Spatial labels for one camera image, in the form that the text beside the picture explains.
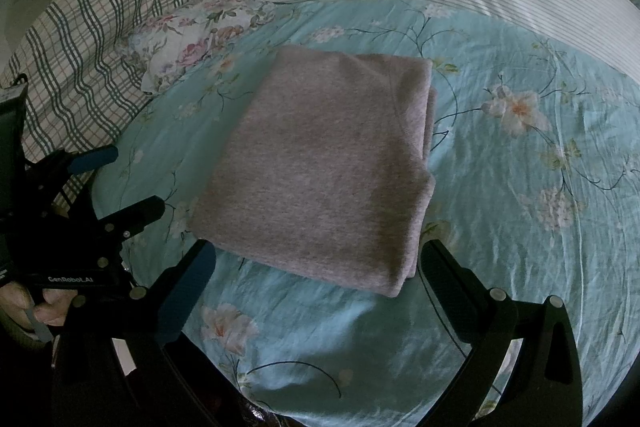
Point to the person's left hand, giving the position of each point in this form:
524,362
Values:
15,302

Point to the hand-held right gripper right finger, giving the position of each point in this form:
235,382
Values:
440,279

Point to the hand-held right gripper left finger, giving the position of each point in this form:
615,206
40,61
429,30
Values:
185,302

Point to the teal floral bed sheet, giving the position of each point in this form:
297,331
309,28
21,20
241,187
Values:
500,232

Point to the grey knit sweater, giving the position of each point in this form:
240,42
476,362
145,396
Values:
320,167

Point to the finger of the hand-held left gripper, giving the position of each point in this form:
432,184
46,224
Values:
95,159
140,212

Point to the plaid checked blanket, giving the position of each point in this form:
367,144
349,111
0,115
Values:
90,32

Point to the pink floral white cloth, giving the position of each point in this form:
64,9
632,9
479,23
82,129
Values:
175,47

